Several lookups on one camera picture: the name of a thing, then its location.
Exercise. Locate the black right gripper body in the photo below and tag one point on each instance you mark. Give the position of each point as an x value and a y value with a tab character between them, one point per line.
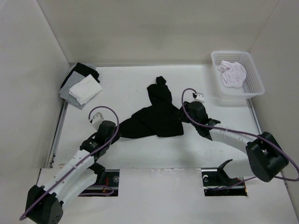
184	117

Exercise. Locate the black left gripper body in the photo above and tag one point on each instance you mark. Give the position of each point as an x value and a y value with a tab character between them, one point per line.
117	137

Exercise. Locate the black tank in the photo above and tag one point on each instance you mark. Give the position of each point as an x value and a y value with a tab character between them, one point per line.
84	69
160	119

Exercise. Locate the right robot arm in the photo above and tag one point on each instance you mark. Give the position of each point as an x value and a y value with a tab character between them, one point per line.
265	160

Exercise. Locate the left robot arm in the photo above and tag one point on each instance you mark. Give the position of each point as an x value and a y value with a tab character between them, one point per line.
45	203

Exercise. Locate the folded white tank top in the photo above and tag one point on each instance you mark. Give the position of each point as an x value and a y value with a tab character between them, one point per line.
86	89

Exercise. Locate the crumpled pink tank top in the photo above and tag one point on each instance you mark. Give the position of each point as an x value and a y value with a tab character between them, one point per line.
233	75

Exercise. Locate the folded black tank top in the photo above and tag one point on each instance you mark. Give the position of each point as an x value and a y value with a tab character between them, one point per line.
84	69

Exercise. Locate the white plastic basket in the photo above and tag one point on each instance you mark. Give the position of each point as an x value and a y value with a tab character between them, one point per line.
251	87

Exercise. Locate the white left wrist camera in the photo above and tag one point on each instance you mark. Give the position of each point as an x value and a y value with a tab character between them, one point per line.
96	120

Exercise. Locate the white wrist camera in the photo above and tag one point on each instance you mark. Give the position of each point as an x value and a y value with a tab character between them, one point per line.
198	97
96	120

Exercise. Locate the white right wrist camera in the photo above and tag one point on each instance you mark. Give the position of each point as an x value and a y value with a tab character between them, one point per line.
198	97

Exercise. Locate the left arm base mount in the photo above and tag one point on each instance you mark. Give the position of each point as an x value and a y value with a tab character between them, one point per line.
108	185

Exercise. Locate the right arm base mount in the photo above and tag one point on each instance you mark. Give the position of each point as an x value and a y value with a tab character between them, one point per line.
217	183

